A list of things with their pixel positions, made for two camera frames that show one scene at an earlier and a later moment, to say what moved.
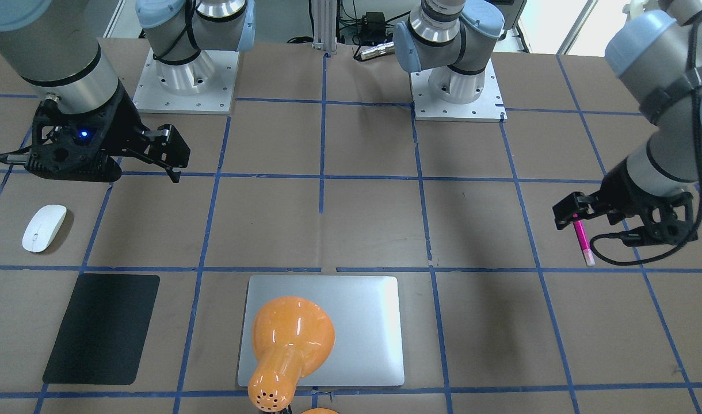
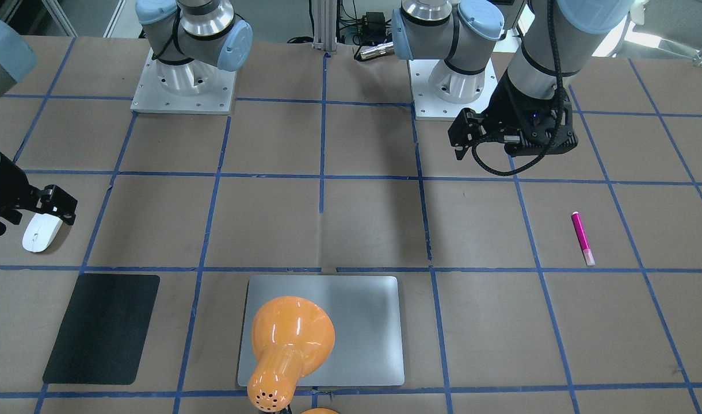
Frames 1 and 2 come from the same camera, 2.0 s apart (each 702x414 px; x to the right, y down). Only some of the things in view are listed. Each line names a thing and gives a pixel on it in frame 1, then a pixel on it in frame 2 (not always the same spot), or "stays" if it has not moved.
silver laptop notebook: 365,311 stays
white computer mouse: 43,227 stays
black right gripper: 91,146 to 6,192
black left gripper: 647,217 to 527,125
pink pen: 584,243 stays
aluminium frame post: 325,26 stays
